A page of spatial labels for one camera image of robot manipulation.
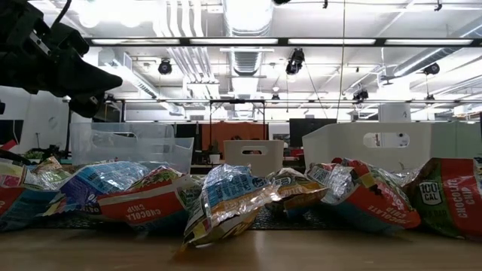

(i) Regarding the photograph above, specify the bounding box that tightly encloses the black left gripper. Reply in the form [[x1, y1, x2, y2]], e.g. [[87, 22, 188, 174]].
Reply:
[[22, 3, 124, 120]]

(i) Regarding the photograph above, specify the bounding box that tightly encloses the yellow brown Chewy granola bar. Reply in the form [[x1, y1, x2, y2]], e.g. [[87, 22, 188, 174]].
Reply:
[[265, 167, 329, 218]]

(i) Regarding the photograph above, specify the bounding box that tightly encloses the red silver chocolate chip bar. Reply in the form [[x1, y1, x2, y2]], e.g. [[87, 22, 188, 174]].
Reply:
[[305, 157, 422, 234]]

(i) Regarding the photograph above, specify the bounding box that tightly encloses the green red chocolate chip bar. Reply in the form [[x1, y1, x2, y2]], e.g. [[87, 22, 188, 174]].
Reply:
[[402, 157, 482, 242]]

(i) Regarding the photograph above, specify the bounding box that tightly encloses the purple blue oatmeal granola bar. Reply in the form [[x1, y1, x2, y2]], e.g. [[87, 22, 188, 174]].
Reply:
[[39, 160, 154, 218]]

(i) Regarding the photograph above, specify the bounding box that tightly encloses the red chocolate chip granola bar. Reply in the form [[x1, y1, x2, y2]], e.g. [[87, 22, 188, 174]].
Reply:
[[96, 165, 203, 231]]

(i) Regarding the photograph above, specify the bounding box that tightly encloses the silver green red granola bar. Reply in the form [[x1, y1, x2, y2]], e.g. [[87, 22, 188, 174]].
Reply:
[[0, 156, 72, 231]]

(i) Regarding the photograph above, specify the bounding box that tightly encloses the blue yellow silver granola bar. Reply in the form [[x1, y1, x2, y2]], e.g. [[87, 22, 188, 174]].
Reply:
[[182, 163, 282, 249]]

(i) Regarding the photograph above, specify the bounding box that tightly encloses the clear translucent plastic bin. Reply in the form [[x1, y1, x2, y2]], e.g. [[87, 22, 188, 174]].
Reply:
[[69, 122, 195, 174]]

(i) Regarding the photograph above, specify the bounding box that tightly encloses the dark background screen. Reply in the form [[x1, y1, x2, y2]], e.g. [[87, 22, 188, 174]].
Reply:
[[0, 119, 24, 146]]

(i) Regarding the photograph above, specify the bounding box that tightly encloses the small plant in white pot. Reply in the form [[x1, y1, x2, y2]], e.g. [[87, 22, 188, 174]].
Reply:
[[208, 139, 223, 166]]

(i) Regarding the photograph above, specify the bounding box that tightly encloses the small white plastic bin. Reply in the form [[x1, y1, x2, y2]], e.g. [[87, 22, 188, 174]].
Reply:
[[223, 139, 285, 178]]

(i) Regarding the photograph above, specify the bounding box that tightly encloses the black overhead light bar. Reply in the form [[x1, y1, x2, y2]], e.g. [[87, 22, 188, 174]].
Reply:
[[84, 36, 482, 47]]

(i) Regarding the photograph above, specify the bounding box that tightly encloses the grey woven table mat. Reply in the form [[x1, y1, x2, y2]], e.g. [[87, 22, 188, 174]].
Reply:
[[33, 205, 426, 231]]

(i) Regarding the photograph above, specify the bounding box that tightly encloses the large white plastic bin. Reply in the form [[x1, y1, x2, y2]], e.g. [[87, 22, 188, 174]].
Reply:
[[301, 122, 433, 174]]

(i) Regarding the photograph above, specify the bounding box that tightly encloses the black cable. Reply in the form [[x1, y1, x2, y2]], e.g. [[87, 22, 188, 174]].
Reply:
[[0, 148, 32, 166]]

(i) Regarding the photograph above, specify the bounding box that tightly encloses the silver ceiling ventilation duct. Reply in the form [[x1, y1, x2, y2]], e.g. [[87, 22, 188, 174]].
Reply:
[[221, 0, 276, 120]]

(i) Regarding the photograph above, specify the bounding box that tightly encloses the black wall monitor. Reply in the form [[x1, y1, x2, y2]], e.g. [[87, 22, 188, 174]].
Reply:
[[288, 118, 338, 148]]

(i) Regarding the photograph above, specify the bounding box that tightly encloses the thin hanging cable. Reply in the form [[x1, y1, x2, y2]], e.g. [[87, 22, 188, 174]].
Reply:
[[340, 0, 346, 121]]

